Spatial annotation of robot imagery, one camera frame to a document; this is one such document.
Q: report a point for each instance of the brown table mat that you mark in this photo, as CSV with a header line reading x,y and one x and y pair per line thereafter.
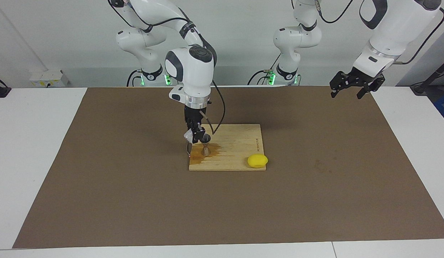
x,y
222,204

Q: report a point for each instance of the wooden cutting board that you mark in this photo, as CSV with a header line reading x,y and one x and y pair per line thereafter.
x,y
236,143

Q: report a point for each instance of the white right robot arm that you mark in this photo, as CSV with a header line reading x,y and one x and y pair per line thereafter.
x,y
193,75

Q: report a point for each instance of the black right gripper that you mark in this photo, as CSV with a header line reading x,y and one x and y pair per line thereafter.
x,y
195,114

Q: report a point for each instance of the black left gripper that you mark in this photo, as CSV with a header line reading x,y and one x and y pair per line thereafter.
x,y
363,78

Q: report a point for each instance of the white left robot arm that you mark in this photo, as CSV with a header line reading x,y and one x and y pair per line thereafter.
x,y
394,32

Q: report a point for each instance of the black stand pole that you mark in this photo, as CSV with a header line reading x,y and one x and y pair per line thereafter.
x,y
421,87

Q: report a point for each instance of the metal jigger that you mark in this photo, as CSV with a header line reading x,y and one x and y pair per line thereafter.
x,y
206,149

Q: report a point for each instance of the yellow lemon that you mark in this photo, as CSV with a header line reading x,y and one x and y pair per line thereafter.
x,y
258,161

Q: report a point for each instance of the clear glass cup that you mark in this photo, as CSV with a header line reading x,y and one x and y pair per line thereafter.
x,y
188,136

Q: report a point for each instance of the white wall socket box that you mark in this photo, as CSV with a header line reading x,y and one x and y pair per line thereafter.
x,y
46,79

